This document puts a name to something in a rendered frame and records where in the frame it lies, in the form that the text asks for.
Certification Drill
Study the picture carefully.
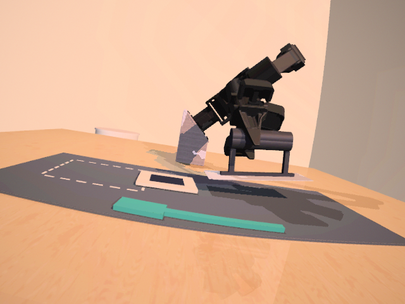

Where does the cream tile with dark rectangle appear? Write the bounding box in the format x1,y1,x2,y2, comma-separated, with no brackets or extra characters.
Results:
136,170,198,193

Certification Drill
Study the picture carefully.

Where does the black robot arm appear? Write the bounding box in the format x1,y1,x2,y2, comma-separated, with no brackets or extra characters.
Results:
191,43,306,135

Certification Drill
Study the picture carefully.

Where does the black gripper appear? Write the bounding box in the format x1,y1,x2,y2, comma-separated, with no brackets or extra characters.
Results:
227,79,275,160

